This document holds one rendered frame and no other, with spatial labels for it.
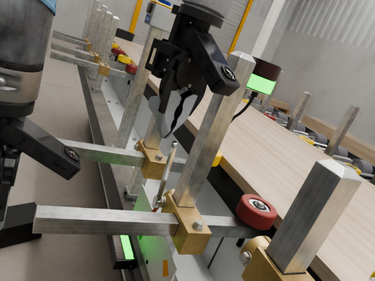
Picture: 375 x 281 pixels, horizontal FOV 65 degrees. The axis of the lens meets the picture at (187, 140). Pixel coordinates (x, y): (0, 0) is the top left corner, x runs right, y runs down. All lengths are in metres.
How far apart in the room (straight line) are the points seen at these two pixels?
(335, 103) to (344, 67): 0.97
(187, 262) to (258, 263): 0.49
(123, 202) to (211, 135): 0.40
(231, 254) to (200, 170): 0.31
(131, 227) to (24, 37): 0.33
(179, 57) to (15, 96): 0.22
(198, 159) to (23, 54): 0.32
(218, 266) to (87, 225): 0.44
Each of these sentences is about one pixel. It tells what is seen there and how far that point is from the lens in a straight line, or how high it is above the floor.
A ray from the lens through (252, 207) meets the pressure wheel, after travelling 0.62.
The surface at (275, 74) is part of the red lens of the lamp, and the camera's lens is 0.53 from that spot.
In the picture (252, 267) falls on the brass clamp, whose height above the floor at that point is 0.95.
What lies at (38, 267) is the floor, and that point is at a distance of 1.61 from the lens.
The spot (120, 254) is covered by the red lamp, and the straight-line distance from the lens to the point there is 0.69.
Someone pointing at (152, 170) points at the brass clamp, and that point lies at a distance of 0.73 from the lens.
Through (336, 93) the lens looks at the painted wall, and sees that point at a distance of 9.09.
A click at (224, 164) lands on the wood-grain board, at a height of 0.89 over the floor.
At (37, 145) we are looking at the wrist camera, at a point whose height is 0.98.
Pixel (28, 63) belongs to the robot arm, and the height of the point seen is 1.08.
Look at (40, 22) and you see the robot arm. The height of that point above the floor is 1.13.
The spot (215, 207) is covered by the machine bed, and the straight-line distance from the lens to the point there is 0.86.
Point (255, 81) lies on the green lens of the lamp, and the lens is 0.52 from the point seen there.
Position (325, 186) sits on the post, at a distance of 0.34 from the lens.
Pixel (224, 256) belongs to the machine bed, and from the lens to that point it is 0.82.
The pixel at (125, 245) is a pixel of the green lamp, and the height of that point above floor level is 0.70.
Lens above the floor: 1.17
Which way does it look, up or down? 19 degrees down
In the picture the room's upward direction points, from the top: 21 degrees clockwise
